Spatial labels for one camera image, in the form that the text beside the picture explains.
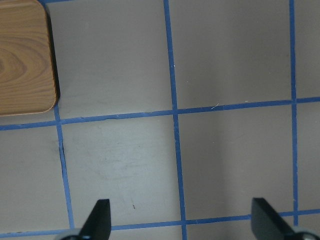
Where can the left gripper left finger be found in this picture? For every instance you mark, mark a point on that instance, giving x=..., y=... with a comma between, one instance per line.
x=98, y=224

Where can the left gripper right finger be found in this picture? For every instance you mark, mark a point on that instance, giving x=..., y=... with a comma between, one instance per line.
x=267, y=224

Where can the wooden tray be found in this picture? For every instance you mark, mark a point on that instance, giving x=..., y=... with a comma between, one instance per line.
x=28, y=82

